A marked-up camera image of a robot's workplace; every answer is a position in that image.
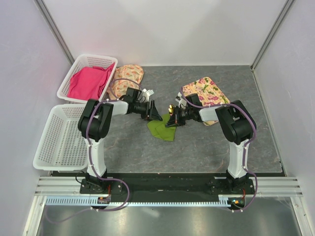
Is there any white basket with pink cloth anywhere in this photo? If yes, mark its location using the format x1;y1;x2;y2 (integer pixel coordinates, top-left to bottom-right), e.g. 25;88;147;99
57;54;118;103

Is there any pink cloth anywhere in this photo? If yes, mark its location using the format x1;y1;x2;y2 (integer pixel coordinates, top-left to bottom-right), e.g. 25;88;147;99
67;63;115;100

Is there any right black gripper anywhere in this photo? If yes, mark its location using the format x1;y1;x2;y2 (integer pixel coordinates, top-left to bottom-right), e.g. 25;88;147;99
166;106;192;128

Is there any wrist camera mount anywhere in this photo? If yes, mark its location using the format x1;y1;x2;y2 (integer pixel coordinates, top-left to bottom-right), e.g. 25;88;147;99
175;96;187;109
142;88;154;102

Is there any green paper napkin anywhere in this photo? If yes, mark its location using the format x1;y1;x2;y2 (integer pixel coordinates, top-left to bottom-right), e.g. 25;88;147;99
147;114;176;142

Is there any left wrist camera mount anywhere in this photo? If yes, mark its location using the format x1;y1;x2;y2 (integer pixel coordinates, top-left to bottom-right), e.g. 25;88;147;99
142;88;154;102

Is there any white slotted cable duct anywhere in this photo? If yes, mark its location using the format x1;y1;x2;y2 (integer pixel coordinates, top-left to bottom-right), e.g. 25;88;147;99
46;196;245;207

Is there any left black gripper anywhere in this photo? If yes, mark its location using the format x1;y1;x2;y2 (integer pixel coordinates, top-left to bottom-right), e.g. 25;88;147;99
133;101;162;123

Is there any floral rectangular tray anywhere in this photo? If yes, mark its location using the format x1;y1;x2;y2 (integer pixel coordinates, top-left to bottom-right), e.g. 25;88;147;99
179;77;230;126

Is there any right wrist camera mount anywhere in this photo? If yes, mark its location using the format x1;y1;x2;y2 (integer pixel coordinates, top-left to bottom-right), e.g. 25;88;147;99
175;96;187;109

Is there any iridescent gold spoon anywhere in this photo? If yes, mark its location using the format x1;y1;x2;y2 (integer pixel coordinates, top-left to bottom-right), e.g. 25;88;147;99
168;104;175;116

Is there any purple cable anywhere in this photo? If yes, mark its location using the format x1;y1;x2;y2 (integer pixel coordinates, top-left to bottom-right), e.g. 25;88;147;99
179;88;258;214
44;78;146;224

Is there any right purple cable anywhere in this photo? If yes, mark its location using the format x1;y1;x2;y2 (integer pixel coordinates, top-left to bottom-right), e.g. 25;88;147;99
179;88;258;214

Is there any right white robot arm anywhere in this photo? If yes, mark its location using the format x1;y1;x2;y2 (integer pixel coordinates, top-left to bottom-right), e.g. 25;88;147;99
165;93;256;195

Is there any empty white plastic basket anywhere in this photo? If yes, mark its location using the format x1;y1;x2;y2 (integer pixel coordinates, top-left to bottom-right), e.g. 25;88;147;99
33;104;88;172

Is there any floral fabric pouch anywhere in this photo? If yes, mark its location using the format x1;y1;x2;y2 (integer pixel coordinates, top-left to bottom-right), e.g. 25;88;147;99
107;64;144;100

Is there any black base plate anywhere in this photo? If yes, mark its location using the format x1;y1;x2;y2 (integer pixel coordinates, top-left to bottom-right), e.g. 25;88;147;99
80;173;252;202

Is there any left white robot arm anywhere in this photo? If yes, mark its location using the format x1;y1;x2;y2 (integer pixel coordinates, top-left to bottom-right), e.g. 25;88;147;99
78;88;162;193

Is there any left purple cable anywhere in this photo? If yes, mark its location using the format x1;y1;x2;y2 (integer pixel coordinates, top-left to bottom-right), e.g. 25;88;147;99
44;78;146;224

